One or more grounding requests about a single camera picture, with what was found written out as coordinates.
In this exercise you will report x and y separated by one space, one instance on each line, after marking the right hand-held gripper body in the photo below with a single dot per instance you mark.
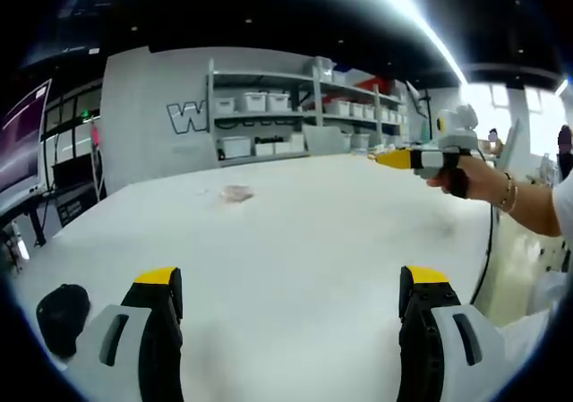
459 129

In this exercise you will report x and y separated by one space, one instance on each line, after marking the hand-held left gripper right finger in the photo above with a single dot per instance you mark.
447 353

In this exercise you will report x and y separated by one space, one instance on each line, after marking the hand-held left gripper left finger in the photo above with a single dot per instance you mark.
130 353

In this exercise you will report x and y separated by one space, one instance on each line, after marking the clear resealable bag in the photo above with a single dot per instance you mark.
237 194

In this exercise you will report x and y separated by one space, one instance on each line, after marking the person's right hand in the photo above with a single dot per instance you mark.
485 182

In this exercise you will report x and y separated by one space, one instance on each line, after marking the white articulated stand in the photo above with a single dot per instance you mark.
423 106

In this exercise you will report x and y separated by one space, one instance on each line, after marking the black cap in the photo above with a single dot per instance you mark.
62 317

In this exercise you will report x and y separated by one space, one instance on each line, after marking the grey leaning panel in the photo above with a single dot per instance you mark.
327 139

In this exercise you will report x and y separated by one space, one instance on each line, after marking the red and blue panel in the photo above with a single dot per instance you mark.
371 82

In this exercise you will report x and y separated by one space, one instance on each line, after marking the ceiling light strip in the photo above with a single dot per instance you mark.
430 30

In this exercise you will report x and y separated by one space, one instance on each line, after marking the grey shelving unit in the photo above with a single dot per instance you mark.
318 84

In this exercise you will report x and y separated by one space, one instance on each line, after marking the person's white shirt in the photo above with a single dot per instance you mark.
555 290

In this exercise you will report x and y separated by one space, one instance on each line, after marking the group of white storage bins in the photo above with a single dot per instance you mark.
255 102

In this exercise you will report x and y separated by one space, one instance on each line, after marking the background work table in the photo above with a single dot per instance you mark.
67 196

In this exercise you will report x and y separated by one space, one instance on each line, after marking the pink hanging object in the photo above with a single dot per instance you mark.
95 137

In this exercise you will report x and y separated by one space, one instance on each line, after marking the glass partition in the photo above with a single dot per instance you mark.
71 120

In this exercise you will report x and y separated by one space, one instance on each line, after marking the reddish monitor screen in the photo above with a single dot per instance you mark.
22 138

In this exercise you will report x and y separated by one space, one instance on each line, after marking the small green sign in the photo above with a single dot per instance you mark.
83 115

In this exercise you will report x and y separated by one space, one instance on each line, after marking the wall letter sign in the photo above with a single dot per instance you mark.
188 117

